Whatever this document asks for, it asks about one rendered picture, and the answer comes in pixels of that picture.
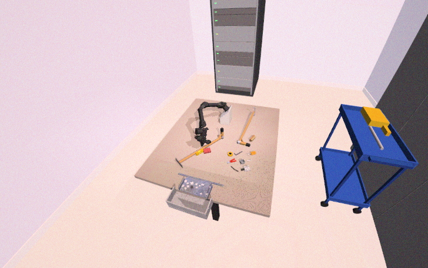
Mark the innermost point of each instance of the orange long pole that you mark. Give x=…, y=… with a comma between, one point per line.
x=221, y=136

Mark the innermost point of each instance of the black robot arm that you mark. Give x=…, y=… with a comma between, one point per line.
x=202, y=123

